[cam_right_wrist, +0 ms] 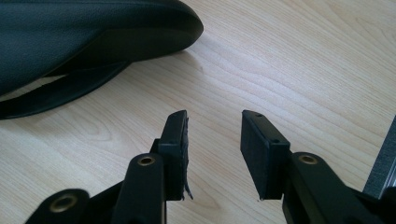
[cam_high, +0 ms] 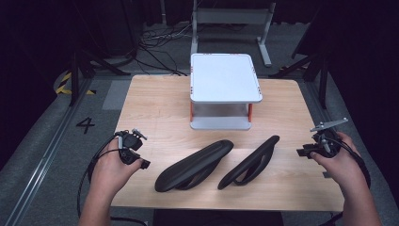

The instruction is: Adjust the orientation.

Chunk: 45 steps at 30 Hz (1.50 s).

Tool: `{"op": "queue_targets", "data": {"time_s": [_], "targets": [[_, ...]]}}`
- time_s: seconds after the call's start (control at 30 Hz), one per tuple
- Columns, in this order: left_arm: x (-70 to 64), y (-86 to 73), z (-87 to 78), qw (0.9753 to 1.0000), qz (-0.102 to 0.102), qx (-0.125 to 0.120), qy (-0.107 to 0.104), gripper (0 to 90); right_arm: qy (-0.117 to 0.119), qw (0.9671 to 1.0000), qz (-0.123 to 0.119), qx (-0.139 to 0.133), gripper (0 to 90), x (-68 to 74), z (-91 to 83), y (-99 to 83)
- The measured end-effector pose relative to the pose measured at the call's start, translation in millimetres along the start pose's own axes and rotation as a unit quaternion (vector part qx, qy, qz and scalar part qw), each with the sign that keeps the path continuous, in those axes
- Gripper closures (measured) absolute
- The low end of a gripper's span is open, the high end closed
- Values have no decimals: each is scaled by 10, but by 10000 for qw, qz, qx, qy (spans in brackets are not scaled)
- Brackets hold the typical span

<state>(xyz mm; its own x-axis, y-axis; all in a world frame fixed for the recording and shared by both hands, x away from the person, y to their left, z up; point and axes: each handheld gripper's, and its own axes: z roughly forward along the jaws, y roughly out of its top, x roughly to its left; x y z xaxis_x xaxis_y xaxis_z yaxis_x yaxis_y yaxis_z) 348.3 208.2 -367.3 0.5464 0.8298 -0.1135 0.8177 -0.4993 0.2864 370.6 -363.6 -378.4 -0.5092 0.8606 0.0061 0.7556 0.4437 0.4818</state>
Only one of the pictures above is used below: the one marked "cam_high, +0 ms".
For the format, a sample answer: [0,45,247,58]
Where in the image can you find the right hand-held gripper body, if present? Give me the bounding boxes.
[310,117,349,159]

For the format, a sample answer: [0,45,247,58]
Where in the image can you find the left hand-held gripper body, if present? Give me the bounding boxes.
[117,127,149,166]

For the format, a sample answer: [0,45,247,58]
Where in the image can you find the black shoe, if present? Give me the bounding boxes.
[153,139,235,193]
[216,135,280,191]

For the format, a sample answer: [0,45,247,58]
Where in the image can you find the white shoe rack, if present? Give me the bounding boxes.
[189,53,263,132]

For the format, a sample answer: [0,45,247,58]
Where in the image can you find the person's right hand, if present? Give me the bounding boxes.
[309,131,369,193]

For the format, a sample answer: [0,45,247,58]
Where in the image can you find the person's left hand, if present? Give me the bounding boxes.
[88,138,147,202]

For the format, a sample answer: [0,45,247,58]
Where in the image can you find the black tripod stand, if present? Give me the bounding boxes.
[68,49,132,107]
[268,52,331,110]

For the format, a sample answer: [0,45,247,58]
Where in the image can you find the yellow black hazard tape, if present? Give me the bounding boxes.
[55,72,97,96]

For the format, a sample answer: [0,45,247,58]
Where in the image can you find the person's dark clothing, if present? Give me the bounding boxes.
[152,209,285,226]

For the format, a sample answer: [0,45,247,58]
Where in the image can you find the grey metal stand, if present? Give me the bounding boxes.
[190,0,278,69]

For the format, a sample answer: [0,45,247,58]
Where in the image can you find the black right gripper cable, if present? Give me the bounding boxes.
[324,136,373,190]

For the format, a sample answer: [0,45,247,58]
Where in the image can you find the bundle of floor cables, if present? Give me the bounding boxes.
[134,22,193,78]

